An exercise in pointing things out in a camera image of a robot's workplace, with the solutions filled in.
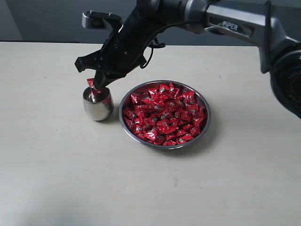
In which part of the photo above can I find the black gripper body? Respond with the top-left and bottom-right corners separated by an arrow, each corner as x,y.
99,9 -> 165,78

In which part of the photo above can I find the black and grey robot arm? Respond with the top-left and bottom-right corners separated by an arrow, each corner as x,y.
75,0 -> 301,116

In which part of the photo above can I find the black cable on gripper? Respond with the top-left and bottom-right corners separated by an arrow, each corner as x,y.
140,20 -> 203,70

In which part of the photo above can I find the pile of red wrapped candies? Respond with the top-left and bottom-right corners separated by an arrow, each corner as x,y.
122,81 -> 206,146

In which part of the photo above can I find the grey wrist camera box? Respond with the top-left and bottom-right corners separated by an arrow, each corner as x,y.
81,10 -> 122,31

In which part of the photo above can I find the stainless steel cup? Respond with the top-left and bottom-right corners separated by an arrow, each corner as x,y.
83,87 -> 114,121

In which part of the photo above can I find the stainless steel bowl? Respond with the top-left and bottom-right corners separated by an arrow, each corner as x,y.
118,80 -> 212,151

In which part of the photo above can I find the red candy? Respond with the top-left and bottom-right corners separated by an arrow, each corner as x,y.
87,78 -> 101,96

